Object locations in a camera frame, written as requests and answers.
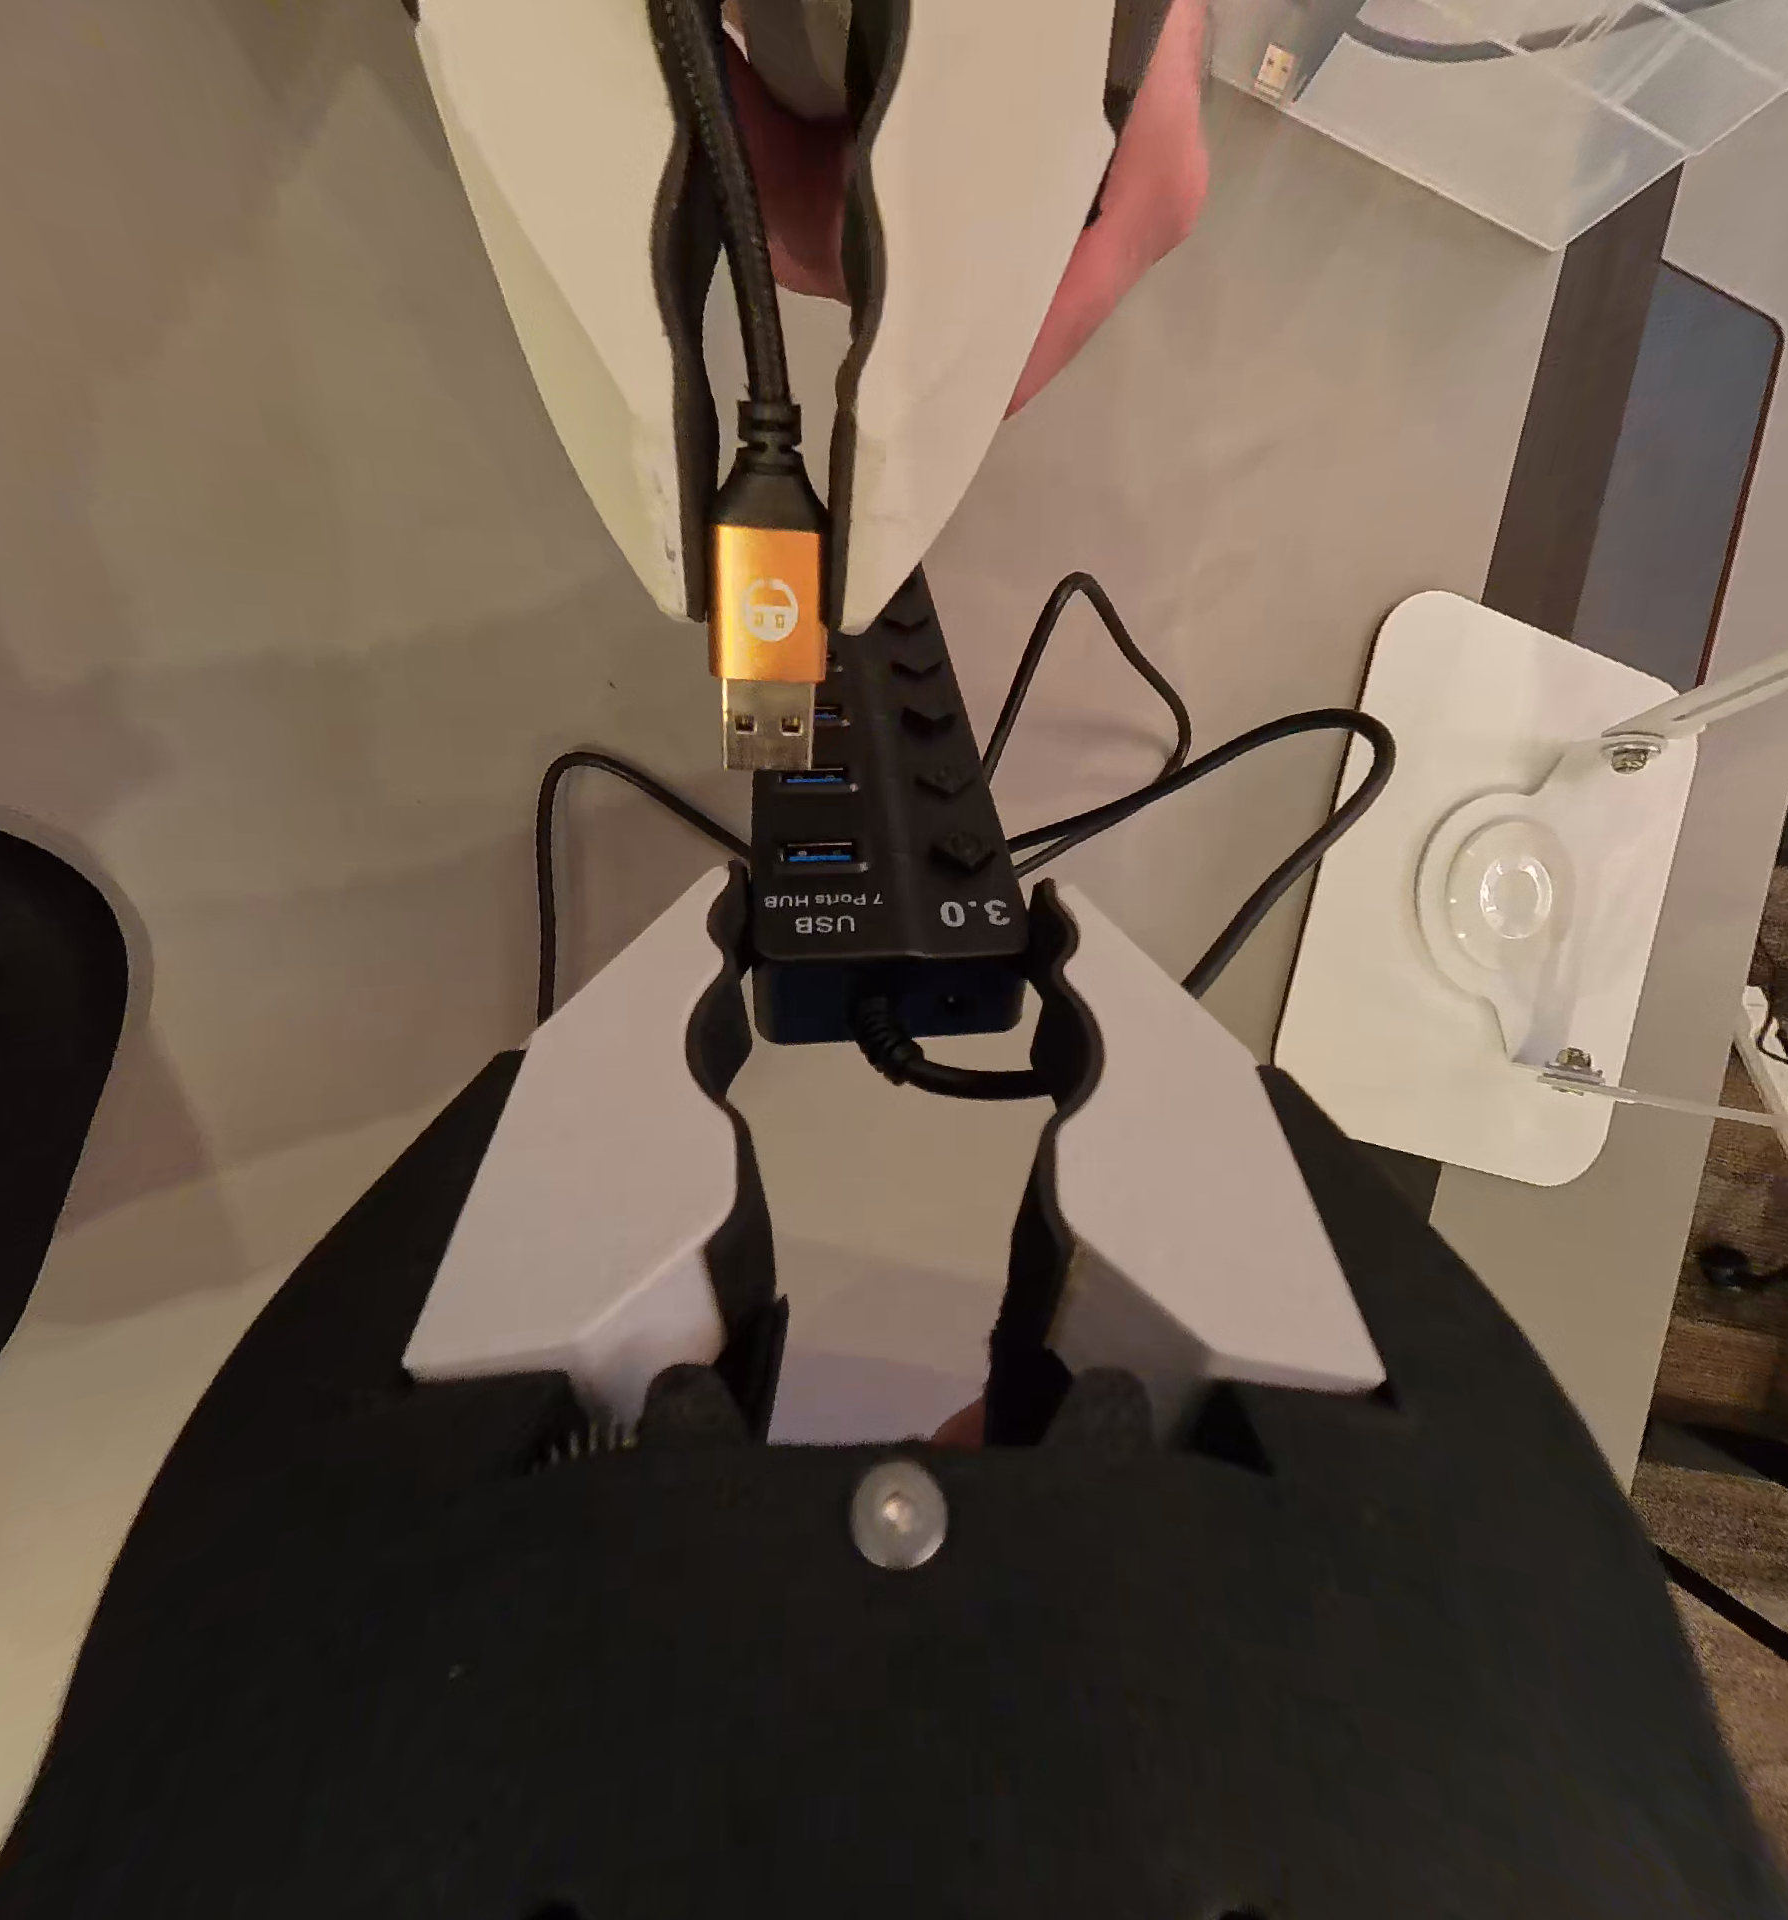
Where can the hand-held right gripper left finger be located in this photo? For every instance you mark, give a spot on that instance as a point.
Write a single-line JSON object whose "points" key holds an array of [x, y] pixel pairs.
{"points": [[594, 1200]]}

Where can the black mesh pad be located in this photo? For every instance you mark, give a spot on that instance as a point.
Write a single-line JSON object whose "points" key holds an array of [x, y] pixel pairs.
{"points": [[8, 1126]]}

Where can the clear plastic bin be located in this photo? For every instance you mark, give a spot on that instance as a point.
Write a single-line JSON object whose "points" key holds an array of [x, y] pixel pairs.
{"points": [[1509, 151]]}

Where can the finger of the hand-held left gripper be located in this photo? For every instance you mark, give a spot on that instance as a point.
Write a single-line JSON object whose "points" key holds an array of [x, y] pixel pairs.
{"points": [[564, 226], [985, 226]]}

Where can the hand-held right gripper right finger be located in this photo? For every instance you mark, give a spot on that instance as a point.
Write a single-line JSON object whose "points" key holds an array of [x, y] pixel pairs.
{"points": [[1209, 1200]]}

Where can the black multi-port usb hub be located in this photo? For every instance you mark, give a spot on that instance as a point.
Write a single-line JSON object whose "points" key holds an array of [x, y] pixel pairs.
{"points": [[895, 902]]}

